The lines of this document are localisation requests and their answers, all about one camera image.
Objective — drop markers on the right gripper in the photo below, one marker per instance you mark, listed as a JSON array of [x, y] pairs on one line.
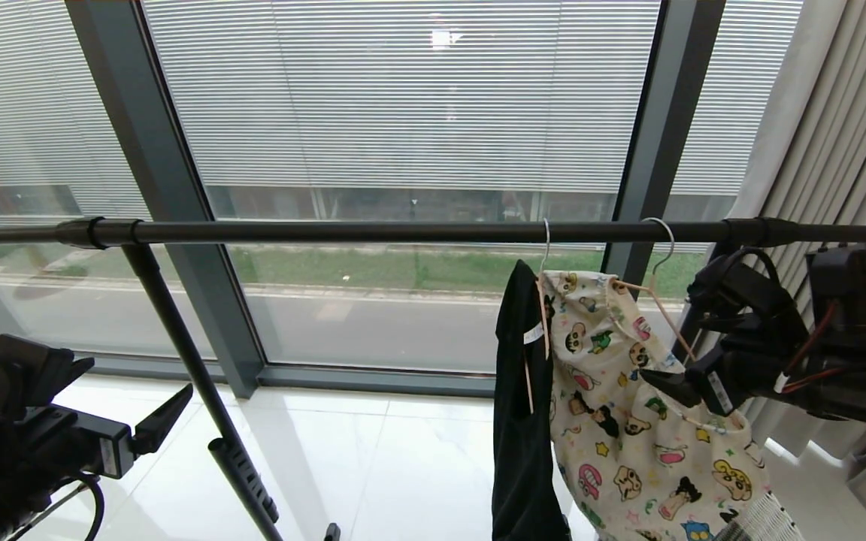
[[745, 376]]

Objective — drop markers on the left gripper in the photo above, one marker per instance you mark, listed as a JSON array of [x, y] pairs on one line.
[[65, 443]]

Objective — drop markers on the cream printed garment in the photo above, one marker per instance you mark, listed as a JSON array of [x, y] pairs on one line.
[[628, 451]]

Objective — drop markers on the pink clothes hanger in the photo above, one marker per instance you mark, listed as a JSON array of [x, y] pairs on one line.
[[662, 308], [545, 323]]

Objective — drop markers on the black garment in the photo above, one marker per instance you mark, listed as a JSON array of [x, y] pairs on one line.
[[523, 451]]

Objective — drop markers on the white laundry basket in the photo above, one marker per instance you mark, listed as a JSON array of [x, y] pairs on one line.
[[764, 522]]

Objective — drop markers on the black clothes rack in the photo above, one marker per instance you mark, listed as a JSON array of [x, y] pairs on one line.
[[403, 231]]

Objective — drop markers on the beige curtain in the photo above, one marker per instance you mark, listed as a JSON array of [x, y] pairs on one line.
[[839, 113]]

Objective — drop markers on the window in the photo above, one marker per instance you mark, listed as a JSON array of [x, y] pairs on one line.
[[403, 113]]

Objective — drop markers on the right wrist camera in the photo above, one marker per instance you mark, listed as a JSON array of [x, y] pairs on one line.
[[749, 293]]

